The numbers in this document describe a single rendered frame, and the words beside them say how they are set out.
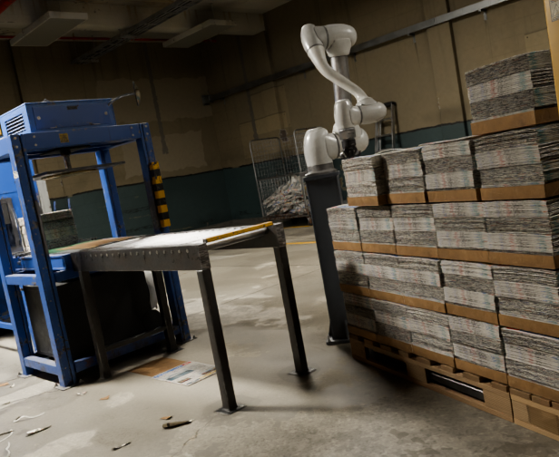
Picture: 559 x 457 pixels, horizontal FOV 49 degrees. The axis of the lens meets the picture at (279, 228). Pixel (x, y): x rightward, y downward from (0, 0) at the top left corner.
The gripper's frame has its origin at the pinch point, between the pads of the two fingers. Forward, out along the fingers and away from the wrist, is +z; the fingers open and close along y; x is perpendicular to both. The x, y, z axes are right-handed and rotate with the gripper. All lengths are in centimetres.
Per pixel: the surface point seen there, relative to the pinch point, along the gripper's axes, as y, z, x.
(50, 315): -160, 50, 107
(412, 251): -19, 33, -68
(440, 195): -19, 10, -92
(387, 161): -18, -6, -59
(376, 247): -19, 33, -40
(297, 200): 299, 49, 703
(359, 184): -21.2, 2.3, -38.9
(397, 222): -18, 21, -60
